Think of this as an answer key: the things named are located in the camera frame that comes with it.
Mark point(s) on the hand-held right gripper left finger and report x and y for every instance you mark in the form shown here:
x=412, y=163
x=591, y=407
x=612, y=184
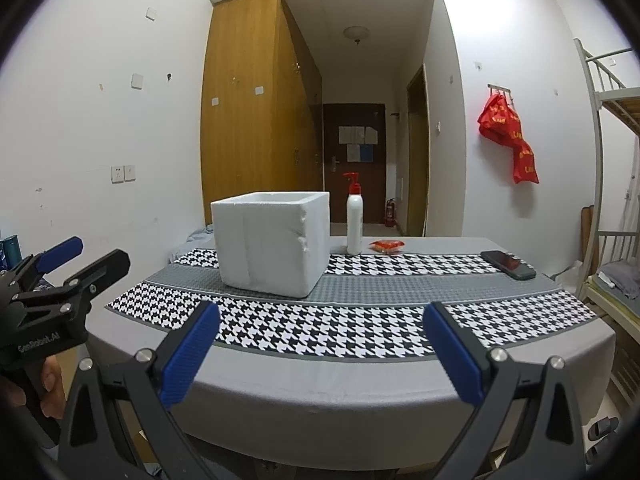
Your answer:
x=192, y=355

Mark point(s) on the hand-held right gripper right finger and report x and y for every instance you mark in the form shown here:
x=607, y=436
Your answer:
x=455, y=360

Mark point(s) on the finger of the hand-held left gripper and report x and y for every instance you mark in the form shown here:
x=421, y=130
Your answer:
x=62, y=251
x=100, y=272

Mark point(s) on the white foam box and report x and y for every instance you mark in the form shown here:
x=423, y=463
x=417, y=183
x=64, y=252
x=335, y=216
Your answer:
x=265, y=245

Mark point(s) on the person's left hand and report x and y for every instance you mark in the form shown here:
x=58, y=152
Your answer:
x=54, y=385

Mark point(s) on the blue bottle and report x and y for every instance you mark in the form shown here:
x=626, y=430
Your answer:
x=10, y=252

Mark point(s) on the light blue crumpled cloth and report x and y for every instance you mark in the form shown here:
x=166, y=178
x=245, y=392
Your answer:
x=200, y=235

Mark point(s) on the black smartphone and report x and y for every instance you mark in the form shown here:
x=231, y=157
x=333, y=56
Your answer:
x=507, y=264

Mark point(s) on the red snack packet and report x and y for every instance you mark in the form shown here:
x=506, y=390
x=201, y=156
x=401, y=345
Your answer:
x=387, y=245

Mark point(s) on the houndstooth grey tablecloth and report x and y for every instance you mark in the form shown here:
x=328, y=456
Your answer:
x=325, y=330

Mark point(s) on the red fire extinguisher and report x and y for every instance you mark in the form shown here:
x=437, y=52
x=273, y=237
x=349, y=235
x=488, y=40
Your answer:
x=390, y=215

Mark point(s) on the black slipper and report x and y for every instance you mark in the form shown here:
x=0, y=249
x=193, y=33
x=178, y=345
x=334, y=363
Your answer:
x=602, y=429
x=596, y=451

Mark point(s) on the grey folded clothes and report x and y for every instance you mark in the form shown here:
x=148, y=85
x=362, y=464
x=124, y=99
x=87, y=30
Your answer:
x=622, y=277

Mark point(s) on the dark brown entrance door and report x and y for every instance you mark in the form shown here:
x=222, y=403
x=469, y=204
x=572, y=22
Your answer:
x=372, y=185

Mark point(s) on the light wooden side door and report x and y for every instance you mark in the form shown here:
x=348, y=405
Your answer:
x=417, y=160

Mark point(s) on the wooden wardrobe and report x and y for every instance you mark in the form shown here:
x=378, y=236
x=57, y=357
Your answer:
x=250, y=110

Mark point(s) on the white and blue door notice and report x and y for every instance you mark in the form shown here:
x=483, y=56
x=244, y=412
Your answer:
x=359, y=153

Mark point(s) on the small white door notice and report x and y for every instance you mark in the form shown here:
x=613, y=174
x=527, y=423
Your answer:
x=371, y=135

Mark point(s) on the large red plastic bag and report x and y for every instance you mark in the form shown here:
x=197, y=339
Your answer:
x=497, y=120

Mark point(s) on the large white door notice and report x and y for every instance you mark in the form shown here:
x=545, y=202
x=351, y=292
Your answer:
x=352, y=135

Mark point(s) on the metal bunk bed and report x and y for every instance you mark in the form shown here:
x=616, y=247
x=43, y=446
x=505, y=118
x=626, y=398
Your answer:
x=595, y=85

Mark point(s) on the ceiling lamp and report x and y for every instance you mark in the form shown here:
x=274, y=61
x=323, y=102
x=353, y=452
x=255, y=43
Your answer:
x=356, y=34

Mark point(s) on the white wall socket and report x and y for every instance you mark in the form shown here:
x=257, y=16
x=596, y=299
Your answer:
x=117, y=174
x=129, y=173

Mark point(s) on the white wall switch plate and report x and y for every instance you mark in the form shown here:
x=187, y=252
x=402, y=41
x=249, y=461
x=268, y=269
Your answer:
x=137, y=81

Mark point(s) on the metal wall hook rack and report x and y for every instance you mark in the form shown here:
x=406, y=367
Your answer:
x=499, y=89

